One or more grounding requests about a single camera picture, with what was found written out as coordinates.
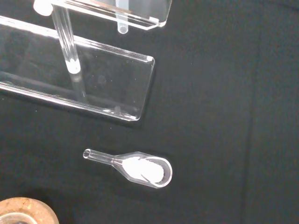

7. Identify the clear acrylic funnel stand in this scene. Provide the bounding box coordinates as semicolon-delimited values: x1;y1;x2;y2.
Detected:
0;0;173;122

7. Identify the cork ring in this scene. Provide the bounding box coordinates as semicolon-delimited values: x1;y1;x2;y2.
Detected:
0;196;59;224

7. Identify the black bench cloth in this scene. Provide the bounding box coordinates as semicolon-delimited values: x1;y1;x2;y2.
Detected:
0;0;299;224

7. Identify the glass weighing funnel with powder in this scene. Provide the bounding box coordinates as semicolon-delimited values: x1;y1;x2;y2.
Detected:
83;148;173;189

